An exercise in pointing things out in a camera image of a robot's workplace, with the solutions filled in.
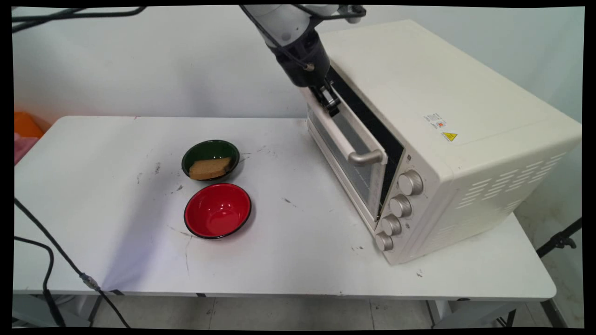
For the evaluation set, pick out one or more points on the yellow warning sticker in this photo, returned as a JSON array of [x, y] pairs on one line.
[[450, 136]]

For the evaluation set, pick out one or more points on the orange box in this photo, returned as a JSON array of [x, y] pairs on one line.
[[27, 124]]

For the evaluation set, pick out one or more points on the brown toast slice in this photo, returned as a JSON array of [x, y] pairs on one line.
[[209, 170]]

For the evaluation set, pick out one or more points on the black tripod leg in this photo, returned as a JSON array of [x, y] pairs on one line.
[[558, 239]]

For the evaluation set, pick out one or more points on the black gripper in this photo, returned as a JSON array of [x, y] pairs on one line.
[[302, 58]]

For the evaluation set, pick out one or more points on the dark green bowl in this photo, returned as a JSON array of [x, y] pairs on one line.
[[205, 151]]

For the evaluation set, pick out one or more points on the cream toaster oven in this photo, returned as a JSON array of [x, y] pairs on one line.
[[465, 139]]

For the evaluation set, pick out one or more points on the pink box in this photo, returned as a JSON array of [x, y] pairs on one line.
[[23, 146]]

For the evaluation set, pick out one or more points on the white and red label sticker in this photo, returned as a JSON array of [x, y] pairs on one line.
[[436, 121]]

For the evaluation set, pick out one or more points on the red bowl with black rim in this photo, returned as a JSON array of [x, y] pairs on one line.
[[218, 210]]

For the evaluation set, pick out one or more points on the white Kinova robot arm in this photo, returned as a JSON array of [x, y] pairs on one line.
[[284, 21]]

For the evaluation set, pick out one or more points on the silver oven knob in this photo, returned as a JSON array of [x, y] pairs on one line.
[[391, 225], [410, 182], [401, 205], [384, 242]]

